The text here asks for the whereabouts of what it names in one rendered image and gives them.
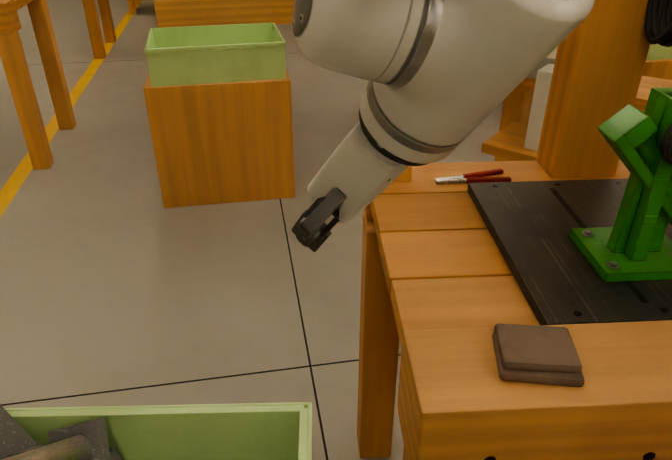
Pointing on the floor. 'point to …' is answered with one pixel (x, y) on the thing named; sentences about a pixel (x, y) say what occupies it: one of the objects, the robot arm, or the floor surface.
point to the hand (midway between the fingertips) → (335, 207)
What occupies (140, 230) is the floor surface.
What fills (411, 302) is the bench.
